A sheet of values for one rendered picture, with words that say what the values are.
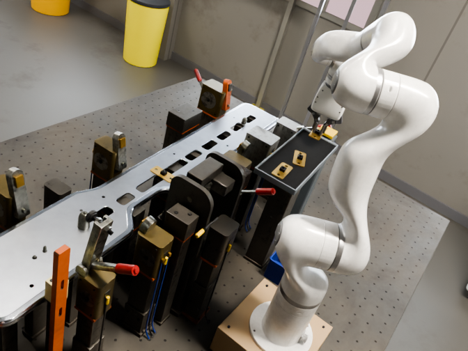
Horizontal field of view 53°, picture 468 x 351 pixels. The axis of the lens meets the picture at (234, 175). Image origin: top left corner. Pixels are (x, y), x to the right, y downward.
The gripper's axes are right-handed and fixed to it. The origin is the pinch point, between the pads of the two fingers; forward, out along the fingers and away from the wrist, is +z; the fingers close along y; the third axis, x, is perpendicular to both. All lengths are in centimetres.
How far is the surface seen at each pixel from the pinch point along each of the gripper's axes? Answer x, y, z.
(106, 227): 80, 25, 2
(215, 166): 40.7, 18.1, 3.5
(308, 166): 14.9, -3.0, 6.3
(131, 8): -209, 207, 71
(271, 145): 4.4, 12.2, 11.5
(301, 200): -9.9, -3.8, 36.5
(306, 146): 4.3, 1.2, 6.2
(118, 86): -167, 182, 122
